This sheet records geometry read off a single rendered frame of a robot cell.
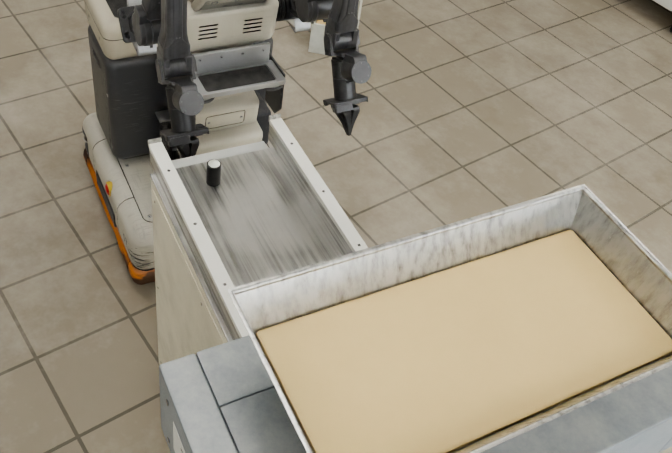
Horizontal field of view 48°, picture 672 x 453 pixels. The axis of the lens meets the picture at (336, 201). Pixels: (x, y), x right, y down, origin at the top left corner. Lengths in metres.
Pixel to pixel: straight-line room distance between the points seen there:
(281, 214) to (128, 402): 0.92
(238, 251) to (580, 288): 0.75
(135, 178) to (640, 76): 2.69
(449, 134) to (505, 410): 2.50
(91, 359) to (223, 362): 1.46
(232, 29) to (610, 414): 1.38
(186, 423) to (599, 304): 0.56
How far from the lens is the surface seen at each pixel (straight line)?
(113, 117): 2.45
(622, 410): 1.11
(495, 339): 0.99
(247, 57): 2.09
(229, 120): 2.24
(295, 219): 1.65
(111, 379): 2.40
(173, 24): 1.70
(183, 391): 0.98
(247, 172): 1.74
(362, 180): 3.02
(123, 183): 2.52
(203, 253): 1.49
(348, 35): 1.93
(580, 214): 1.17
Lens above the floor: 2.03
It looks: 44 degrees down
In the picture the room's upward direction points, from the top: 11 degrees clockwise
